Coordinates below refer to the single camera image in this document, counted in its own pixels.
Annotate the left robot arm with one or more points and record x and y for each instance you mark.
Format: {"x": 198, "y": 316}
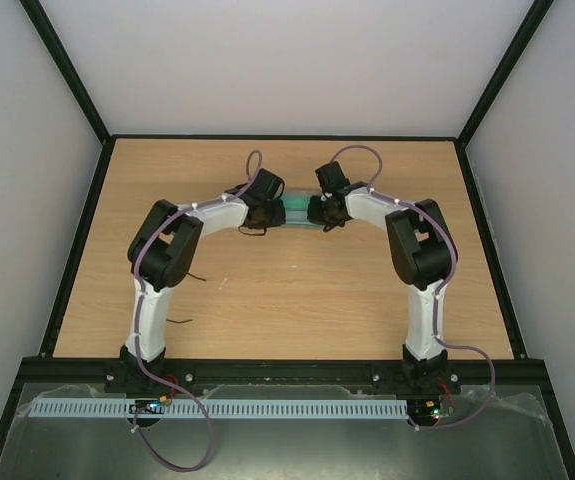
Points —
{"x": 161, "y": 255}

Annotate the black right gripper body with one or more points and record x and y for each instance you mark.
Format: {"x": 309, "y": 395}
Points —
{"x": 314, "y": 210}

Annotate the grey leather glasses case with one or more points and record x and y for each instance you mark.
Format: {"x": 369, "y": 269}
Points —
{"x": 296, "y": 203}

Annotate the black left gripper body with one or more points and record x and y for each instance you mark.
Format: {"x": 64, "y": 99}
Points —
{"x": 270, "y": 218}

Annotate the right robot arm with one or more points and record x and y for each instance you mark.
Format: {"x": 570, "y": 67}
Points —
{"x": 423, "y": 255}

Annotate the light blue slotted cable duct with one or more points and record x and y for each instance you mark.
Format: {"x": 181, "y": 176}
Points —
{"x": 107, "y": 408}

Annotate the metal front tray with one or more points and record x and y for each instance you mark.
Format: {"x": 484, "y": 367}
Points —
{"x": 474, "y": 436}

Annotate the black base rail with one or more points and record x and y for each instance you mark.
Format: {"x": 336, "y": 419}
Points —
{"x": 371, "y": 377}

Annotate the black sunglasses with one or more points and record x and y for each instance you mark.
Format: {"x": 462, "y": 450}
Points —
{"x": 190, "y": 303}

